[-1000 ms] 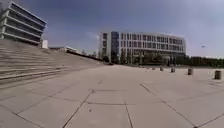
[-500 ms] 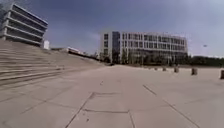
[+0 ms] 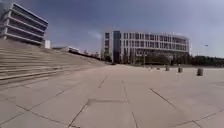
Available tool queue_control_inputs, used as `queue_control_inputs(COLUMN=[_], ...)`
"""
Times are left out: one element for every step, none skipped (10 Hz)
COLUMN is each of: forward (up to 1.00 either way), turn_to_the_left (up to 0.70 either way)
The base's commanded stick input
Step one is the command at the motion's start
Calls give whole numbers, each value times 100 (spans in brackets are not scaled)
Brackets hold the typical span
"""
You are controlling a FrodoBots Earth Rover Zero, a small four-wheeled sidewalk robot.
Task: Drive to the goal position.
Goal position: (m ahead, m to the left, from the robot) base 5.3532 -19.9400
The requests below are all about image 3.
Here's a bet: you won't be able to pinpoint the low white building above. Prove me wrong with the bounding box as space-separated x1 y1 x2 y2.
53 45 82 55

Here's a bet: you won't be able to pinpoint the grey striped building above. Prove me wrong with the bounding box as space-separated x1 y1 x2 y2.
0 2 50 47

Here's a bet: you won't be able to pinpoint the wide stone stairs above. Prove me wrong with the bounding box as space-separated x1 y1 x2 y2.
0 39 108 85

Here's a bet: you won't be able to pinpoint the large white windowed building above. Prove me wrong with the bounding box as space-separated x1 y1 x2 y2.
101 30 191 66

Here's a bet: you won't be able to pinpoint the street lamp pole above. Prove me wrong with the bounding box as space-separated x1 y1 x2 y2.
203 44 210 58

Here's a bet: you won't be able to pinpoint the row of dark trees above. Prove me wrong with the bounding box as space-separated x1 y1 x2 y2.
188 54 224 68

